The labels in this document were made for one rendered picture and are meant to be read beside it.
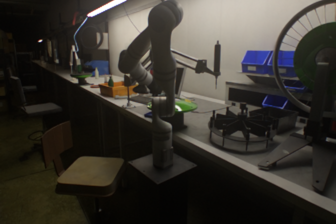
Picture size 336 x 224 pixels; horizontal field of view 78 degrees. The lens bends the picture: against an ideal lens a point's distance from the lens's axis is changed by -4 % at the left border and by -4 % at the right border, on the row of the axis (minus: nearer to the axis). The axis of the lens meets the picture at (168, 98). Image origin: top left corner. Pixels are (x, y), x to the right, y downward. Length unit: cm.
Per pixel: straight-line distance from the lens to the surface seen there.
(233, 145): 117
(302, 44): 119
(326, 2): 119
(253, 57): 194
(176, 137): 126
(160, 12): 68
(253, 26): 203
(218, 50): 135
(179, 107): 122
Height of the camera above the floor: 138
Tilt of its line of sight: 12 degrees down
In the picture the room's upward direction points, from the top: straight up
